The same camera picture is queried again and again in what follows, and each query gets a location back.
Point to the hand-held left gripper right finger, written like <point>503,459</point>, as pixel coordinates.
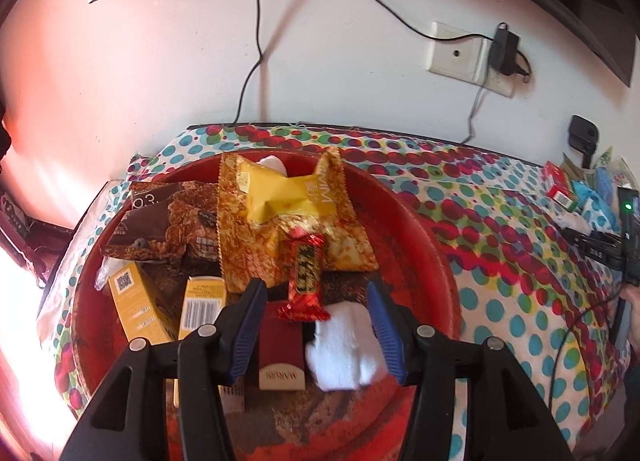
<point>387,336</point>

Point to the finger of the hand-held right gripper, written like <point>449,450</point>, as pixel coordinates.
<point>600,256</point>
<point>580,236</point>

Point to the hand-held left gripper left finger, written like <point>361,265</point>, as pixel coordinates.
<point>245,336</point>

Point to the white sock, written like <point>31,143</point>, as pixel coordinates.
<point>570,218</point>
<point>272,163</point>
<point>345,346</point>

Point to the dark red cosmetic box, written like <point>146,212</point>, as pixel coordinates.
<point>282,346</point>

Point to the yellow barcode medicine box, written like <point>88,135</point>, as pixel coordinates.
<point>202,303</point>

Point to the red round tray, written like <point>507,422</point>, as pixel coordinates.
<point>410,261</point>

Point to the red candy bar wrapper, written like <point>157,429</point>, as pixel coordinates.
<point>305,281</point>

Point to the yellow cartoon medicine box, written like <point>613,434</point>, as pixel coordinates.
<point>135,301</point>

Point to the yellow golden snack bag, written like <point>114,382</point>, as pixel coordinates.
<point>280,201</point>

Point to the brown snack bag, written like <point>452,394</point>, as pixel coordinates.
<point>165,221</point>

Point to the person's right hand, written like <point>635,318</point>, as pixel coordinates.
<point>631,301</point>

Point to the red green medicine box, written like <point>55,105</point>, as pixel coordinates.
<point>557,186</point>

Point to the clear plastic bag green contents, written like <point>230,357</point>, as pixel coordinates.
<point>612,161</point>

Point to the polka dot blanket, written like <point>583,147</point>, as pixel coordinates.
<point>500,266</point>

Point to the black phone holder clamp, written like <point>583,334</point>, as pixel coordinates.
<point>582,131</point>

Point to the black power adapter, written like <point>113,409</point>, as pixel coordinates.
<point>504,51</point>

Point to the white power wall socket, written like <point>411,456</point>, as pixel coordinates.
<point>497,86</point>

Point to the white antenna wall outlet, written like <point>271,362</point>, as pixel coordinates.
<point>455,53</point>

